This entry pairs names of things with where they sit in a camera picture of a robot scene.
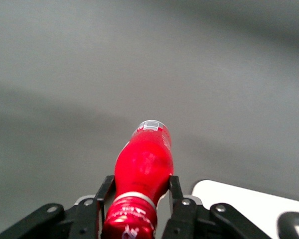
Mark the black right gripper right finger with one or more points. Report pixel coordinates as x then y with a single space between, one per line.
182 216

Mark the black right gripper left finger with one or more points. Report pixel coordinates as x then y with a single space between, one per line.
87 219

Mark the red coke bottle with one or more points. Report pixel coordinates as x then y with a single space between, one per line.
142 164

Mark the white rectangular tray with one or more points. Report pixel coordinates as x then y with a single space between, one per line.
241 201

